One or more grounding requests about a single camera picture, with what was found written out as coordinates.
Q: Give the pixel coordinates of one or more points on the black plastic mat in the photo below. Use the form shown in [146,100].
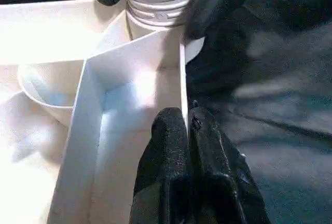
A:
[280,130]

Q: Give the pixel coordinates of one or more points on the white plastic table top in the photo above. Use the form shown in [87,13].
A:
[78,130]

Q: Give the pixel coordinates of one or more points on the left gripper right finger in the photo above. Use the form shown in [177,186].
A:
[223,182]

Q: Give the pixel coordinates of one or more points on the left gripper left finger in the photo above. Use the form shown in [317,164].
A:
[163,172]

